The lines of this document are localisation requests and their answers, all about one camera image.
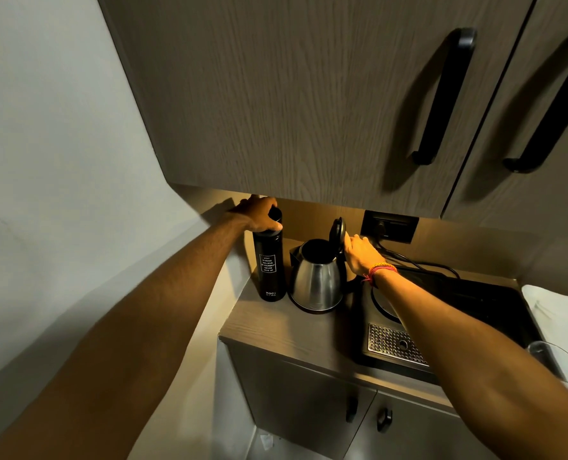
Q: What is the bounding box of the person's left forearm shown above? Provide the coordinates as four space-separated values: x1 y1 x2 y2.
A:
0 211 250 460

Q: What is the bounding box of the round kettle base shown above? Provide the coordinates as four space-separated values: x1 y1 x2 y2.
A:
370 282 409 325

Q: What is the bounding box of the black serving tray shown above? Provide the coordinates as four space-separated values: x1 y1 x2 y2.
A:
356 267 544 387

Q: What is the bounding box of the red thread bracelet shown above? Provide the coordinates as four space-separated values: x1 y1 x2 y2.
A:
360 263 399 288

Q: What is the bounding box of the wide wooden upper cabinet door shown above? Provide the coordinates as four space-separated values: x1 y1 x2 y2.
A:
96 0 537 220

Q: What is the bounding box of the white cloth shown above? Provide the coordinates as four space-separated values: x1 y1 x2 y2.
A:
521 284 568 409

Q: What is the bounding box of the person's right hand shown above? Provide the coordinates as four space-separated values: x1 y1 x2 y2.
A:
344 234 392 278

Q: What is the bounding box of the person's left hand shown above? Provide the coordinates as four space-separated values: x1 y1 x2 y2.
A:
230 195 284 234

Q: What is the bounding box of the long black cabinet handle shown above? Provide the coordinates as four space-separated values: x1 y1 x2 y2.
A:
410 27 478 166
502 25 568 174

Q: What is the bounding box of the clear drinking glass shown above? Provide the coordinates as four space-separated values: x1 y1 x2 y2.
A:
526 340 568 384

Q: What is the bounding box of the stainless steel electric kettle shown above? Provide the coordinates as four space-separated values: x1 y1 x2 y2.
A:
288 217 359 315

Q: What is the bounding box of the grey lower cabinet door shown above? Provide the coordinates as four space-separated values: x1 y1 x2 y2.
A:
225 341 378 460
345 390 501 460

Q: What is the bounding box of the black power cable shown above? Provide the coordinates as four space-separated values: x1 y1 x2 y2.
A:
374 241 462 281

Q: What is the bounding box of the perforated metal drip grid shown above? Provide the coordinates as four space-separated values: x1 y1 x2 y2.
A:
366 323 431 369

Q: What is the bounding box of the narrow wooden upper cabinet door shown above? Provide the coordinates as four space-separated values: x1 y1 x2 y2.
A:
442 0 568 241

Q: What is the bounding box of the person's right forearm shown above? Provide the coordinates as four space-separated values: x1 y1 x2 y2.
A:
363 267 568 460

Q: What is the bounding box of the black wall socket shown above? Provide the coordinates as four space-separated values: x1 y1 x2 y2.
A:
360 210 419 244

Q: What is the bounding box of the black thermos bottle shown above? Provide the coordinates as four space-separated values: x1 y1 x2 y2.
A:
252 206 287 303

